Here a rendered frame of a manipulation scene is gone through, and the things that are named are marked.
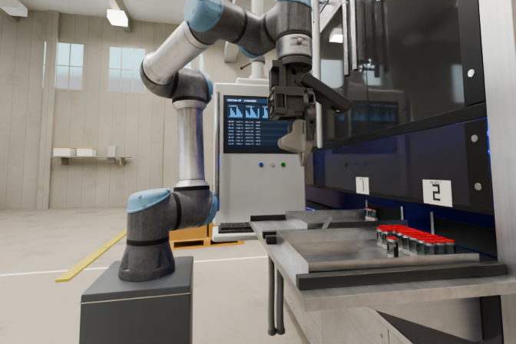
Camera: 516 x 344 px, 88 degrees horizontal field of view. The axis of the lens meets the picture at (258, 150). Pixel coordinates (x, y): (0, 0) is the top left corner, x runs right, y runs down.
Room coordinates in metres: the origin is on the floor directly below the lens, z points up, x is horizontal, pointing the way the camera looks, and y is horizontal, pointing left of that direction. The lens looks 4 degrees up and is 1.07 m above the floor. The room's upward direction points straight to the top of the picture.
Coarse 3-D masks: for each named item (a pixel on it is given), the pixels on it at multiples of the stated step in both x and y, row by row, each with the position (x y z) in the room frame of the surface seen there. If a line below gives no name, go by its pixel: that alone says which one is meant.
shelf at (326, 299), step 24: (264, 240) 0.77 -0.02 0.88; (288, 264) 0.58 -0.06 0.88; (336, 288) 0.46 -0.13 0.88; (360, 288) 0.46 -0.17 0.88; (384, 288) 0.46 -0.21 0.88; (408, 288) 0.46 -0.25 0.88; (432, 288) 0.46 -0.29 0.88; (456, 288) 0.47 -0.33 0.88; (480, 288) 0.47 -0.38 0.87; (504, 288) 0.48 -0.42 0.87
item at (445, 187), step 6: (426, 180) 0.69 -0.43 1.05; (432, 180) 0.67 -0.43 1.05; (438, 180) 0.65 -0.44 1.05; (444, 180) 0.64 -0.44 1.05; (450, 180) 0.62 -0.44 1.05; (426, 186) 0.69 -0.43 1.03; (444, 186) 0.64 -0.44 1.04; (450, 186) 0.62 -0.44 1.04; (426, 192) 0.69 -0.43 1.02; (444, 192) 0.64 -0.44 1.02; (450, 192) 0.62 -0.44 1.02; (426, 198) 0.70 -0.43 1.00; (432, 198) 0.68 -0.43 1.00; (444, 198) 0.64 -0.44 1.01; (450, 198) 0.62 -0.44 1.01; (438, 204) 0.66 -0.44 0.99; (444, 204) 0.64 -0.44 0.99; (450, 204) 0.63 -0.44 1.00
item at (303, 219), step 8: (288, 216) 1.05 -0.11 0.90; (296, 216) 1.09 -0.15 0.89; (304, 216) 1.10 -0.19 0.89; (312, 216) 1.10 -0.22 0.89; (320, 216) 1.11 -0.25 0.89; (328, 216) 1.11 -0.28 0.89; (336, 216) 1.12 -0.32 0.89; (344, 216) 1.12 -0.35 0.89; (352, 216) 1.13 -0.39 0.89; (360, 216) 1.13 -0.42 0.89; (296, 224) 0.94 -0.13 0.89; (304, 224) 0.86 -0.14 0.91; (312, 224) 0.83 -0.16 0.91; (320, 224) 0.84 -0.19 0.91; (336, 224) 0.85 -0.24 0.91; (344, 224) 0.85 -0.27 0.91; (352, 224) 0.85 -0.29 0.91; (360, 224) 0.86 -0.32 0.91; (368, 224) 0.86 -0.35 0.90; (376, 224) 0.87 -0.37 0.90; (384, 224) 0.87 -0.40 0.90; (392, 224) 0.88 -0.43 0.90; (400, 224) 0.88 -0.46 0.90
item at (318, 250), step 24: (288, 240) 0.74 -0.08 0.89; (312, 240) 0.75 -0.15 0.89; (336, 240) 0.76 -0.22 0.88; (360, 240) 0.76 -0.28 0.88; (312, 264) 0.48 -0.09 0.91; (336, 264) 0.49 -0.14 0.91; (360, 264) 0.49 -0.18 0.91; (384, 264) 0.50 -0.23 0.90; (408, 264) 0.51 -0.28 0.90; (432, 264) 0.51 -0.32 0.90
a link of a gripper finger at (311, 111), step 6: (312, 102) 0.51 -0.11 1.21; (306, 108) 0.50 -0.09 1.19; (312, 108) 0.50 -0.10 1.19; (306, 114) 0.50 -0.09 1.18; (312, 114) 0.50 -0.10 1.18; (306, 120) 0.50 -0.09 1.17; (312, 120) 0.50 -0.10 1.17; (306, 126) 0.51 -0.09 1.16; (312, 126) 0.50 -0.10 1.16; (306, 132) 0.51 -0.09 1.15; (312, 132) 0.50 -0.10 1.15; (306, 138) 0.51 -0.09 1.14; (312, 138) 0.51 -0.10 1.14
